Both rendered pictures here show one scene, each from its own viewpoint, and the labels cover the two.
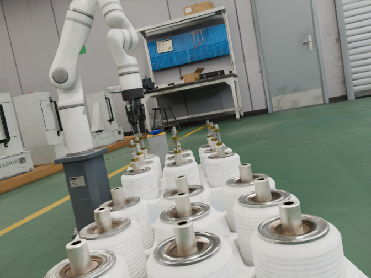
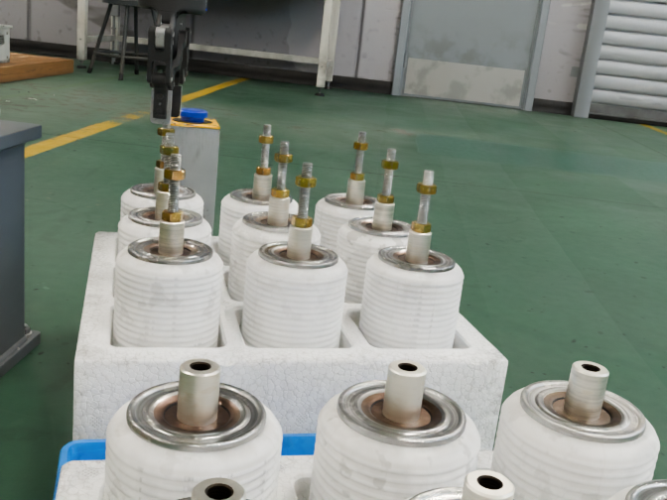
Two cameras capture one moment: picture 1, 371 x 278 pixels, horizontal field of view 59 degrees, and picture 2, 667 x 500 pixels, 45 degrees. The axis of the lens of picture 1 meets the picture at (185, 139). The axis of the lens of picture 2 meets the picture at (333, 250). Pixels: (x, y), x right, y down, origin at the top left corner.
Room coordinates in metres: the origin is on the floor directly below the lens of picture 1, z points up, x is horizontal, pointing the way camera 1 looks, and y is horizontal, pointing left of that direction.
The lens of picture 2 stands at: (0.18, 0.17, 0.47)
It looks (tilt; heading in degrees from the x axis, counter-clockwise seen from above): 16 degrees down; 346
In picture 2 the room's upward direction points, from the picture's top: 6 degrees clockwise
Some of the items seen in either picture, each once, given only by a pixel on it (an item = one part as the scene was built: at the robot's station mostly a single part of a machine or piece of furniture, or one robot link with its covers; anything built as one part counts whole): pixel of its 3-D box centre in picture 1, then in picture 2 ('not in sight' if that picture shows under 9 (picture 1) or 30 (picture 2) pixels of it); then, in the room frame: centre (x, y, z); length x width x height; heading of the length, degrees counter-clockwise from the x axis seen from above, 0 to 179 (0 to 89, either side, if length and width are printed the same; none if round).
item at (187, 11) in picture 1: (199, 10); not in sight; (5.78, -0.63, 1.96); 0.46 x 0.28 x 0.16; 69
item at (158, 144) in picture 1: (163, 172); (185, 232); (1.29, 0.11, 0.16); 0.07 x 0.07 x 0.31; 1
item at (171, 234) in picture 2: (136, 166); (171, 237); (0.89, 0.15, 0.26); 0.02 x 0.02 x 0.03
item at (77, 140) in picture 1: (77, 131); not in sight; (1.21, 0.39, 0.39); 0.09 x 0.09 x 0.17; 73
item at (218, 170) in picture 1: (227, 187); (404, 345); (0.89, -0.09, 0.16); 0.10 x 0.10 x 0.18
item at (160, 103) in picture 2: (134, 126); (159, 95); (1.08, 0.16, 0.37); 0.03 x 0.01 x 0.05; 169
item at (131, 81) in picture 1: (125, 81); not in sight; (1.13, 0.17, 0.52); 0.11 x 0.09 x 0.06; 79
